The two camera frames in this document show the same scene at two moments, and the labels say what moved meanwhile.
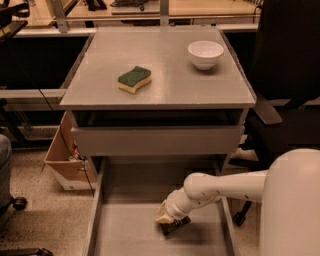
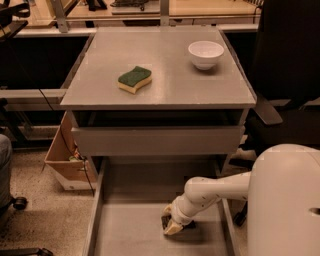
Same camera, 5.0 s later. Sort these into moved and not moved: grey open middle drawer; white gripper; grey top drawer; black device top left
Moved: white gripper
Not moved: grey top drawer; grey open middle drawer; black device top left
